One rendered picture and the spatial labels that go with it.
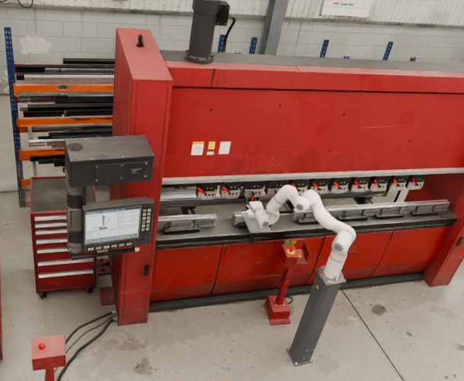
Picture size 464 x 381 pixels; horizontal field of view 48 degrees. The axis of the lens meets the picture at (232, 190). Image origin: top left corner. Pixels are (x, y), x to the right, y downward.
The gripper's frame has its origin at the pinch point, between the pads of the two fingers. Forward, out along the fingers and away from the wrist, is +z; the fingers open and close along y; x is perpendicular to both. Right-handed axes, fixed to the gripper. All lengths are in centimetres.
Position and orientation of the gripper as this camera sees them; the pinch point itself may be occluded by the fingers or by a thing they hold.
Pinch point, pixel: (252, 199)
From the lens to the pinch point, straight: 428.5
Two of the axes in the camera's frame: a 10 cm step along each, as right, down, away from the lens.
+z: -2.9, -6.0, 7.5
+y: 9.4, -0.4, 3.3
